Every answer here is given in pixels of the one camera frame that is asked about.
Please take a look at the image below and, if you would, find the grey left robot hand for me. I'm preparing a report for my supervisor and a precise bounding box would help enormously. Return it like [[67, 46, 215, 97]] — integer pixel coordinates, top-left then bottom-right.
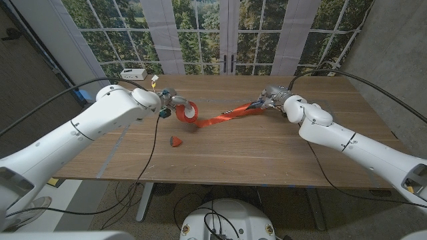
[[159, 87, 194, 113]]

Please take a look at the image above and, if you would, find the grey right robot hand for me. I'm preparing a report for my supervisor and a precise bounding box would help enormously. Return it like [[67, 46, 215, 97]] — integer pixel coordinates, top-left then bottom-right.
[[255, 85, 292, 110]]

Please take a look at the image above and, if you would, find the blue black handled screwdriver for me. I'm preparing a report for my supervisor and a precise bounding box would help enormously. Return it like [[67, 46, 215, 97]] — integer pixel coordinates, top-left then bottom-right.
[[222, 101, 267, 115]]

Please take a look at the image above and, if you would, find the orange ribbon spool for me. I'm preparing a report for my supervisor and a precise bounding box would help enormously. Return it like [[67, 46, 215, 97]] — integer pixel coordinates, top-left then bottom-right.
[[175, 101, 266, 129]]

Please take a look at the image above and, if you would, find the white power strip box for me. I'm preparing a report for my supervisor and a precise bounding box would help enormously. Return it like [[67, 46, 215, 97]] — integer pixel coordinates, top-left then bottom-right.
[[120, 68, 148, 81]]

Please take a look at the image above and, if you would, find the printed window forest backdrop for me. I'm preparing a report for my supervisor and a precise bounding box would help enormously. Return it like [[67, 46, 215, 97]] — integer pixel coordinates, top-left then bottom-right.
[[61, 0, 374, 88]]

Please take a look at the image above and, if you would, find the black round base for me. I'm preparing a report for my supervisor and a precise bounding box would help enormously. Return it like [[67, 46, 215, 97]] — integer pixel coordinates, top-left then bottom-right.
[[152, 182, 177, 197]]

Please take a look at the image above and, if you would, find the white table leg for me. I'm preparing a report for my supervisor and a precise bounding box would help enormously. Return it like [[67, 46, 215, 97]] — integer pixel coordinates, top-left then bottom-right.
[[305, 187, 327, 231], [135, 182, 154, 223]]

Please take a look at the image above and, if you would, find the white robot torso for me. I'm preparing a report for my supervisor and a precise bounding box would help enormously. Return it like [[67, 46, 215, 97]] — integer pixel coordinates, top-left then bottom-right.
[[179, 198, 277, 240]]

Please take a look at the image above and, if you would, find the yellow and black object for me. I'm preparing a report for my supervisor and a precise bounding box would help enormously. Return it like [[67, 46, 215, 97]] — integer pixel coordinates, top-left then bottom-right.
[[46, 177, 66, 188]]

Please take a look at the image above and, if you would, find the grey sneaker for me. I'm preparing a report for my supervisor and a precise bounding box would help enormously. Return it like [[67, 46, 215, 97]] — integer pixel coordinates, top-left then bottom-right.
[[8, 196, 53, 231]]

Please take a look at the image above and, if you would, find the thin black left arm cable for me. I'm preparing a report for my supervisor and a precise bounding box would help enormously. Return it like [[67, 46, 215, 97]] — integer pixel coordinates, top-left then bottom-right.
[[5, 115, 161, 218]]

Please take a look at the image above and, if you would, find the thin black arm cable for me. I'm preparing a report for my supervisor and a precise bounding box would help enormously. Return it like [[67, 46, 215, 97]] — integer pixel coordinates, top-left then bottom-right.
[[306, 141, 427, 209], [5, 115, 161, 218]]

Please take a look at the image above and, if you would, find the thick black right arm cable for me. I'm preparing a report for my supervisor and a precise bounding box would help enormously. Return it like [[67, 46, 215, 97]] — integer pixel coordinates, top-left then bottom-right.
[[287, 69, 427, 124]]

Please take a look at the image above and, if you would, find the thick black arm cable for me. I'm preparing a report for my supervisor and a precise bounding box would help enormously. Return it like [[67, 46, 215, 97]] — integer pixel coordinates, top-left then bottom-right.
[[0, 77, 147, 137], [287, 69, 427, 124]]

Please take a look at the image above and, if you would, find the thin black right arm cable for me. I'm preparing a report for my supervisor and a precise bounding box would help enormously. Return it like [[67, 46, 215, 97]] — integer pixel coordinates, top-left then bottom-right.
[[306, 141, 427, 209]]

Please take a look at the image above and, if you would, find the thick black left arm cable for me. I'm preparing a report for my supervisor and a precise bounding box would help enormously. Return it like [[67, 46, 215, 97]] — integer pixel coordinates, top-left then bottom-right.
[[0, 77, 147, 137]]

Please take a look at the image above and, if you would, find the black torso cable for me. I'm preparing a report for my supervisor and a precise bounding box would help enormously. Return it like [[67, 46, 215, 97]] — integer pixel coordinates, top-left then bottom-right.
[[203, 207, 241, 239]]

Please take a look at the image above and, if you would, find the black door handle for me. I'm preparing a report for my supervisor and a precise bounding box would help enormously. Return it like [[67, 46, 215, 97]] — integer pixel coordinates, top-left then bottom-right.
[[1, 27, 23, 41]]

